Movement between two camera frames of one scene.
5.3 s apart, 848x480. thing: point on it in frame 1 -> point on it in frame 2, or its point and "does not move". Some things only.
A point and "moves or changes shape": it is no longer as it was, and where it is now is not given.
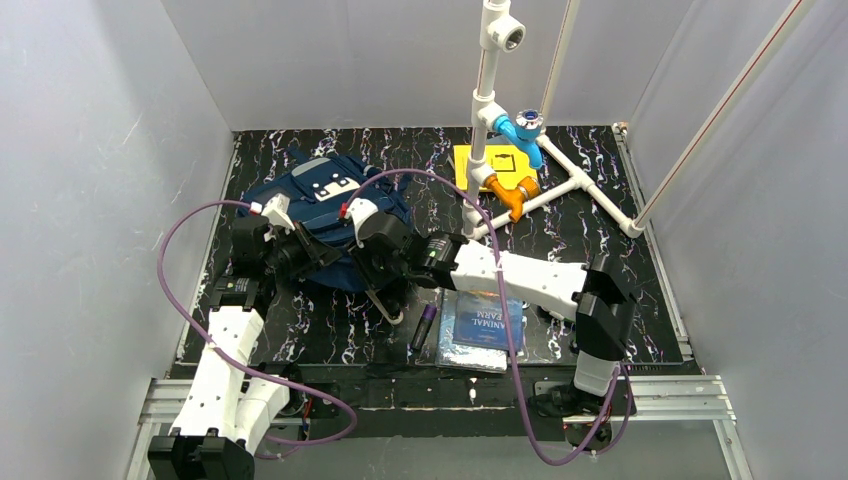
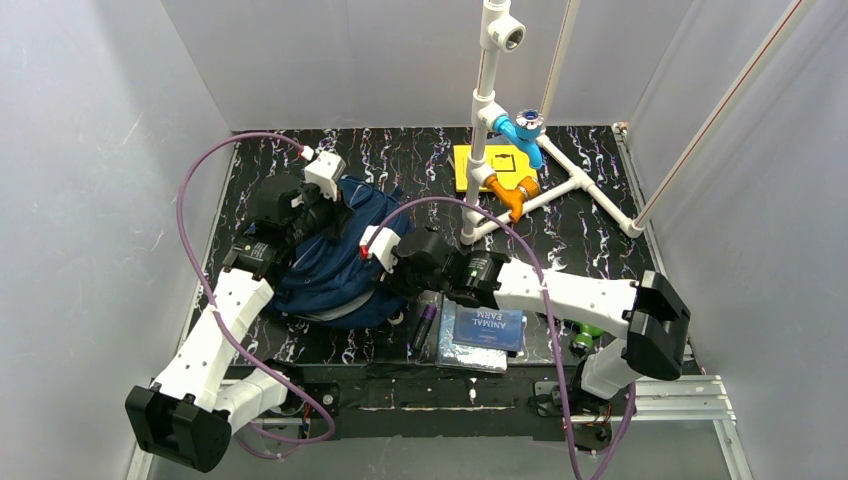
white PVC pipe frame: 487,109 does not move
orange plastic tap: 528,188 does not move
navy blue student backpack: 317,192 moves or changes shape
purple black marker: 429,315 does not move
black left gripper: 308,246 -> 324,214
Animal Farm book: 479,320 does not move
